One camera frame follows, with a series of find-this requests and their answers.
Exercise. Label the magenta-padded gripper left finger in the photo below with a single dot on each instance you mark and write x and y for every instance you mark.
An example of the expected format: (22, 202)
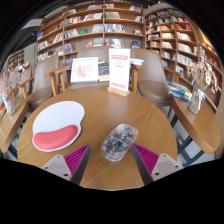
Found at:
(76, 159)

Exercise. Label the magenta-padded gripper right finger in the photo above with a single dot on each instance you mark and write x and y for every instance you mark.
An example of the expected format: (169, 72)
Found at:
(147, 159)

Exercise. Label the transparent computer mouse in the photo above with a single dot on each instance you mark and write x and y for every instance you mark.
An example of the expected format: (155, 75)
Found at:
(118, 143)

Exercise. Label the white mouse pad red rest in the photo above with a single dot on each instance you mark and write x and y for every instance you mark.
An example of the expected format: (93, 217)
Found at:
(56, 116)

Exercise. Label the round wooden side table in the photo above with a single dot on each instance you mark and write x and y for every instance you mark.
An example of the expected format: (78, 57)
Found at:
(10, 126)
(200, 126)

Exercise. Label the stack of colourful books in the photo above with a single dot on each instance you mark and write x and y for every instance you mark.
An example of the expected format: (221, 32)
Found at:
(178, 90)

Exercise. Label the beige dried flowers glass vase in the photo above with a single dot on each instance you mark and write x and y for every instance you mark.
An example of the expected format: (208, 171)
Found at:
(196, 101)

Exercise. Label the pink dried flowers glass vase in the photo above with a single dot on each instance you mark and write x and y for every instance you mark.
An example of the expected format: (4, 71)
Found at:
(9, 106)

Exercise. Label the brown padded wooden armchair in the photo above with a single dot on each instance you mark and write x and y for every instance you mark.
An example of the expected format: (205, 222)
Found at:
(43, 76)
(93, 51)
(150, 73)

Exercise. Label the white framed picture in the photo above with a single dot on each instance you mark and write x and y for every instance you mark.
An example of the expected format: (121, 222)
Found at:
(84, 70)

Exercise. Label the dark upright book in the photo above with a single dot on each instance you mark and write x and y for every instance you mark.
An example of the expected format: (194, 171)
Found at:
(103, 71)

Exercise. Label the white sign wooden base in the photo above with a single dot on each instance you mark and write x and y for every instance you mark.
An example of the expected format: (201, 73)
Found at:
(119, 70)

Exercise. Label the light blue book stack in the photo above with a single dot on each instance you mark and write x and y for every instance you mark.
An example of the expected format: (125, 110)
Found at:
(136, 62)

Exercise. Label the distant wooden bookshelf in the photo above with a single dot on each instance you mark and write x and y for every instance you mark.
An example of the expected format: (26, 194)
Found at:
(16, 60)

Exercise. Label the curved wooden bookshelf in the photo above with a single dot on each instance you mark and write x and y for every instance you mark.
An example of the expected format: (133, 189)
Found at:
(173, 36)

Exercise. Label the wide wooden bookshelf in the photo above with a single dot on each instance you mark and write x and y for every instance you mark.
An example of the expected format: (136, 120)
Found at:
(93, 23)

